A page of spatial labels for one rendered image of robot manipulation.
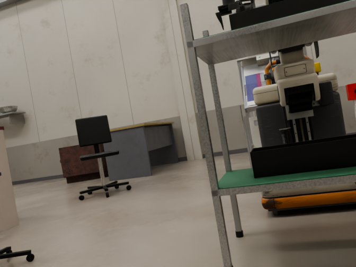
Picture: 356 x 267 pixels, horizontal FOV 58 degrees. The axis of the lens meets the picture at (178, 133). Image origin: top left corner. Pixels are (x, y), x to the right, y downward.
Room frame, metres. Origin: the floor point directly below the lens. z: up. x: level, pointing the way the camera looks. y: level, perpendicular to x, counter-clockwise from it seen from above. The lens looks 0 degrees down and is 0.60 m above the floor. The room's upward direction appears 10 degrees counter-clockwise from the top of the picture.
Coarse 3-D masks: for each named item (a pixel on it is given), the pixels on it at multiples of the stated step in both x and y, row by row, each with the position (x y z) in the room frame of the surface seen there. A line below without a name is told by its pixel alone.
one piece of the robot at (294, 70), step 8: (280, 56) 1.95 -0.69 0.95; (288, 56) 1.92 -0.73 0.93; (296, 56) 1.91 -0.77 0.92; (280, 64) 1.96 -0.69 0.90; (288, 64) 1.90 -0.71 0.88; (296, 64) 1.89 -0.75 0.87; (304, 64) 1.88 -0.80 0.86; (312, 64) 1.87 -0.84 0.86; (280, 72) 1.92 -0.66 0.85; (288, 72) 1.91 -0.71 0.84; (296, 72) 1.90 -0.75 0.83; (304, 72) 1.89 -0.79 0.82; (312, 72) 1.87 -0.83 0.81; (280, 80) 1.89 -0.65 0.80; (288, 80) 1.87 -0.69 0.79; (296, 80) 1.86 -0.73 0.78; (304, 80) 1.85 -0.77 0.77; (312, 80) 1.84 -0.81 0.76; (280, 88) 1.89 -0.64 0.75; (280, 96) 1.90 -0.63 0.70; (320, 96) 1.86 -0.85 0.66
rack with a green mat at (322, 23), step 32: (352, 0) 1.11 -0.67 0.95; (192, 32) 1.29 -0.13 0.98; (224, 32) 1.24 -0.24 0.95; (256, 32) 1.21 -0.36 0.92; (288, 32) 1.30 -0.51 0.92; (320, 32) 1.39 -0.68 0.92; (352, 32) 1.50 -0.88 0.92; (192, 64) 1.28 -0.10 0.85; (224, 128) 1.68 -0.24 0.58; (224, 160) 1.68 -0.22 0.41; (224, 192) 1.27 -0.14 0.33; (224, 224) 1.28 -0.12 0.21; (224, 256) 1.28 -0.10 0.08
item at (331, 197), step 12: (264, 192) 1.91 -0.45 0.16; (276, 192) 1.88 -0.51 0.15; (288, 192) 1.87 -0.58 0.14; (300, 192) 1.85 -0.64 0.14; (312, 192) 1.84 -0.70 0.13; (324, 192) 1.82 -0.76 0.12; (336, 192) 1.80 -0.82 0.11; (348, 192) 1.78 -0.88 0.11; (264, 204) 1.91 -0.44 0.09; (276, 204) 1.88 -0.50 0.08; (288, 204) 1.86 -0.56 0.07; (300, 204) 1.85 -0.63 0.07; (312, 204) 1.83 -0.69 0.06; (324, 204) 1.84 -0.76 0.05; (336, 204) 1.82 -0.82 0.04
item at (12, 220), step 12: (0, 132) 2.92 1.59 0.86; (0, 144) 2.90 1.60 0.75; (0, 156) 2.88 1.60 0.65; (0, 168) 2.86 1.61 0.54; (0, 180) 2.84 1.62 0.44; (0, 192) 2.81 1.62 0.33; (12, 192) 2.94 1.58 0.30; (0, 204) 2.79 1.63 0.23; (12, 204) 2.92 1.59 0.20; (0, 216) 2.78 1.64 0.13; (12, 216) 2.90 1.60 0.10; (0, 228) 2.76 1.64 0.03
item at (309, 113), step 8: (288, 88) 1.88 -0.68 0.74; (296, 88) 1.87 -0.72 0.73; (304, 88) 1.86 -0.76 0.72; (312, 88) 1.85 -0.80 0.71; (320, 88) 1.96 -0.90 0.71; (328, 88) 1.94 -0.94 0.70; (288, 96) 1.87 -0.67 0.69; (296, 96) 1.87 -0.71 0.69; (304, 96) 1.86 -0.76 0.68; (312, 96) 1.85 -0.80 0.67; (328, 96) 1.94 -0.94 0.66; (288, 104) 1.94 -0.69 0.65; (296, 104) 1.91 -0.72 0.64; (304, 104) 1.92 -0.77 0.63; (312, 104) 2.03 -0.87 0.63; (320, 104) 2.02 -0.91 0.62; (328, 104) 1.95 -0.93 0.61; (288, 112) 2.07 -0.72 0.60; (296, 112) 2.06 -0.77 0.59; (304, 112) 2.05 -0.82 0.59; (312, 112) 2.03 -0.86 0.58
